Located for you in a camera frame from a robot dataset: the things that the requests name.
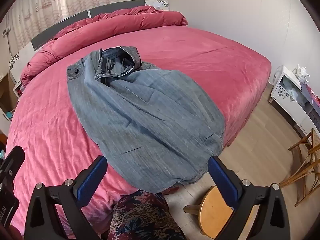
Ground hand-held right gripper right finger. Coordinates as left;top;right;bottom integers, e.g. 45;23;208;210
207;155;292;240

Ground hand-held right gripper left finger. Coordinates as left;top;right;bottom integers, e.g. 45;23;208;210
24;155;110;240

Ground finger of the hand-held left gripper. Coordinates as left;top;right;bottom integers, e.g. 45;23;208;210
0;145;25;180

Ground blue denim pants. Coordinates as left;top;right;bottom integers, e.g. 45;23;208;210
66;46;227;194

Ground round wooden stool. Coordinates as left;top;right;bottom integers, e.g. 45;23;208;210
183;185;242;240

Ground white and wood cabinet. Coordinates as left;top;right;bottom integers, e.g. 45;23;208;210
0;72;19;135

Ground person's floral clothing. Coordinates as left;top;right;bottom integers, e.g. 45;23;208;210
107;189;187;240

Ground wooden chair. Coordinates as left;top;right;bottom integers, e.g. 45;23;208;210
279;129;320;207

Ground white floral cabinet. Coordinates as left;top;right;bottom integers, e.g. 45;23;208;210
271;65;320;140

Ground pink fluffy blanket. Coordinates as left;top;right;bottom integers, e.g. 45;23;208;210
6;26;272;240

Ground white floral teapot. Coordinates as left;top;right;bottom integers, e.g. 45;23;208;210
295;65;311;83

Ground pink duvet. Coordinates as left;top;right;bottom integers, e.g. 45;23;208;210
20;5;189;87

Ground dark grey headboard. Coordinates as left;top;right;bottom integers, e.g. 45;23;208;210
31;0;146;52

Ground white floral bedside panel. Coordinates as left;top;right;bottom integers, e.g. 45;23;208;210
145;0;169;11

